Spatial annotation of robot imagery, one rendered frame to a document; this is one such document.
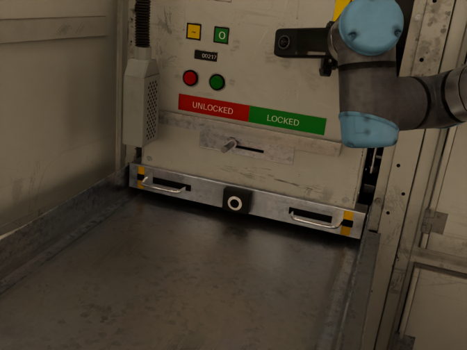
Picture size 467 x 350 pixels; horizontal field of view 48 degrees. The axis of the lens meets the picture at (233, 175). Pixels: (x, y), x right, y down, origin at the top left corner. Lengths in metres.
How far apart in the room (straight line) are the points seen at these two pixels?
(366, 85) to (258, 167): 0.48
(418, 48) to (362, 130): 0.43
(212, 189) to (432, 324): 0.57
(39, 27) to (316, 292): 0.71
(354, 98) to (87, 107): 0.71
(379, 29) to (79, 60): 0.71
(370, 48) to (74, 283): 0.60
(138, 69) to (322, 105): 0.37
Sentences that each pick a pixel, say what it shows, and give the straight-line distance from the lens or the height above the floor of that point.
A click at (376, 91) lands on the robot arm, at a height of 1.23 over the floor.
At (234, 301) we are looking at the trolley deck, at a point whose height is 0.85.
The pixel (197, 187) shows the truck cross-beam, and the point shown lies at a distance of 1.17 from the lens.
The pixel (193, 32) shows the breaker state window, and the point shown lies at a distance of 1.11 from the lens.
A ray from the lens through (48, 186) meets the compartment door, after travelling 1.20.
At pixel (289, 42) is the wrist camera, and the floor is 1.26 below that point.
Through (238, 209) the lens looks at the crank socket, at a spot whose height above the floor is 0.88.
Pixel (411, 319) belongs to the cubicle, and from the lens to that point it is 1.28.
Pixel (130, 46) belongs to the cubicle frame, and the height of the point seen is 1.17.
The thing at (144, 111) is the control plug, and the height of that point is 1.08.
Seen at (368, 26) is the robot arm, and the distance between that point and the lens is 0.68.
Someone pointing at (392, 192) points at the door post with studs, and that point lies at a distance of 1.17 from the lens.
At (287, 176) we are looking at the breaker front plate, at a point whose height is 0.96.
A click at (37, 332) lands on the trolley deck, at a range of 0.83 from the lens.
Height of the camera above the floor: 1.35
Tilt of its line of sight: 21 degrees down
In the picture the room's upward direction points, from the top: 6 degrees clockwise
